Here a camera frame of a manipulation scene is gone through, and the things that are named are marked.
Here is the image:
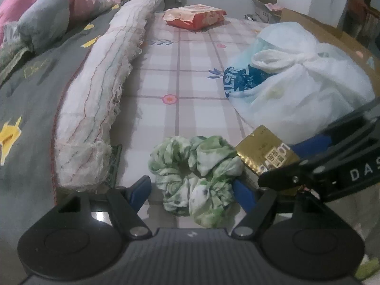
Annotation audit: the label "gold foil pack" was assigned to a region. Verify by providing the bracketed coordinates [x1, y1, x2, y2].
[235, 125, 300, 189]

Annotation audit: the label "green scrunchie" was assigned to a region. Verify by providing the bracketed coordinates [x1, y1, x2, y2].
[147, 136, 243, 228]

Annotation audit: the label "white plastic bag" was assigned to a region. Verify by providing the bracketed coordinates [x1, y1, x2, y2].
[223, 22, 375, 145]

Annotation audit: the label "white fuzzy blanket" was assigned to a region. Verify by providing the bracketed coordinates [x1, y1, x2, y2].
[54, 0, 162, 189]

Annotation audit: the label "brown cardboard box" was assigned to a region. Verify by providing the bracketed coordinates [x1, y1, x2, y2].
[280, 8, 379, 86]

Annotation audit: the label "small cardboard box with clothes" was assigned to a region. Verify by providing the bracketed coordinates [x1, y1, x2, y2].
[245, 0, 283, 24]

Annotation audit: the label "dark green bedsheet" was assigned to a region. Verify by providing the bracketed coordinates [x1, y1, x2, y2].
[1, 10, 117, 284]

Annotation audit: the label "red wet wipes pack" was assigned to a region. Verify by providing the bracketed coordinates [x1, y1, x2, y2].
[162, 4, 227, 31]

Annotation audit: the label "pink grey quilt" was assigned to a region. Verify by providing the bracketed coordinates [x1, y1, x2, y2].
[1, 0, 122, 52]

